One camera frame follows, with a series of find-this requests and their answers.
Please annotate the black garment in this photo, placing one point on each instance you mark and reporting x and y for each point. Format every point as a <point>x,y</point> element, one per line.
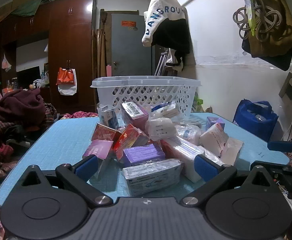
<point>173,37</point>

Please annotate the pile of plaid clothes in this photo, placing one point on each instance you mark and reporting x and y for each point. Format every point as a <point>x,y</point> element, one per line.
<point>1,142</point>

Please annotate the wooden sticks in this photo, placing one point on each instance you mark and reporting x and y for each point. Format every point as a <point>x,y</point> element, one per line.
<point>102,45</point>

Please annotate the white plastic bag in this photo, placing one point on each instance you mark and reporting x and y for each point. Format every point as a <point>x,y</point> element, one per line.
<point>67,90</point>

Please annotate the blue tote bag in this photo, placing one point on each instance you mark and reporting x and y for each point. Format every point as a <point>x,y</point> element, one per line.
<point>254,122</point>

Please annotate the clear wrapped packet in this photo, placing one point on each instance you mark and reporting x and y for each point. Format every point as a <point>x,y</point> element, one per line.
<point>188,133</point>

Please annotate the brown wooden wardrobe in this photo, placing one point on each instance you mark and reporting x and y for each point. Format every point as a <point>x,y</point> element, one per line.
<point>71,42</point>

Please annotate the pink rose tissue pack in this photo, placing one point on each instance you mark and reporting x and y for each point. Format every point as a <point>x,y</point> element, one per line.
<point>183,152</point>

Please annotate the black monitor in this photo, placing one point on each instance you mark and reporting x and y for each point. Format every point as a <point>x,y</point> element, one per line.
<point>28,77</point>

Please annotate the white pink-print tissue pack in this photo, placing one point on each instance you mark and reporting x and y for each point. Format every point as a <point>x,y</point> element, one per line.
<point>214,138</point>

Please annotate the orange plastic bag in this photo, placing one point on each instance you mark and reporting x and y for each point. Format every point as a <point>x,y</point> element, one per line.
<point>64,76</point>

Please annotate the white plastic lattice basket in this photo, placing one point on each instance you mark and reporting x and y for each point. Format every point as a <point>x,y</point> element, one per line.
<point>146,90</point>

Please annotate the white lettered garment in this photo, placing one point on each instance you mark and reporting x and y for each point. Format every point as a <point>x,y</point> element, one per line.
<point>158,7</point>

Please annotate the small hanging plastic bag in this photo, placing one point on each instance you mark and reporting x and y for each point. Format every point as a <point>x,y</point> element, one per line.
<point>6,63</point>

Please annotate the green cloth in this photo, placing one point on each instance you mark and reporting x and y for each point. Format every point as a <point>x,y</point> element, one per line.
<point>33,5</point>

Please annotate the grey door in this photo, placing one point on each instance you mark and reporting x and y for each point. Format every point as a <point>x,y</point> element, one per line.
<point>128,47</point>

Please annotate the maroon cloth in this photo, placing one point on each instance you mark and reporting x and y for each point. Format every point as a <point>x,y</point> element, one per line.
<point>18,105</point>

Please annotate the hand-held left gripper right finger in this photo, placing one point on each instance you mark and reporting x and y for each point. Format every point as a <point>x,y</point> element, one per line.
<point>206,168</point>

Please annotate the grey white wrapped box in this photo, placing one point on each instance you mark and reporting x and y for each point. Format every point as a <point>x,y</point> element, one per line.
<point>151,177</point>

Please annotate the pink purple box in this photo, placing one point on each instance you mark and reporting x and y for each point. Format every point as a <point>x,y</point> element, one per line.
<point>97,148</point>

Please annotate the small purple box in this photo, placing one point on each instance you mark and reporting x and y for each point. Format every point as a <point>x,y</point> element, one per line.
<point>215,123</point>

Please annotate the metal crutches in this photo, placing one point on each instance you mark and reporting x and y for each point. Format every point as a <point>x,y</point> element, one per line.
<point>161,62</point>

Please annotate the white flat packet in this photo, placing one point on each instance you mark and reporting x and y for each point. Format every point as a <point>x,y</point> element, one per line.
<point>232,150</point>

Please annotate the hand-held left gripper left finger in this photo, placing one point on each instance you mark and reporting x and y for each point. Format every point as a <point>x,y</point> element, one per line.
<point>86,167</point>

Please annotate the brown hanging bag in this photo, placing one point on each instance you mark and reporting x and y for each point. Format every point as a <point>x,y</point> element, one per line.
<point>283,37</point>

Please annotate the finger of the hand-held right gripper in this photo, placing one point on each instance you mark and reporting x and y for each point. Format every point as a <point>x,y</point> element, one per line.
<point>277,145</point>
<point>285,171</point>

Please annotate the red flat box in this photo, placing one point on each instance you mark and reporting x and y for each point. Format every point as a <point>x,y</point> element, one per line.
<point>103,132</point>

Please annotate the magenta box with barcode label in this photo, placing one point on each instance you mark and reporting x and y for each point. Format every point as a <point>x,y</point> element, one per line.
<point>136,115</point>

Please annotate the blue white bagged box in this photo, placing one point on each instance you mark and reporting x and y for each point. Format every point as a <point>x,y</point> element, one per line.
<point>108,117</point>

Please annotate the red wrapped box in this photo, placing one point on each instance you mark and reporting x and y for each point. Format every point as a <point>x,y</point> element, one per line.
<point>129,138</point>

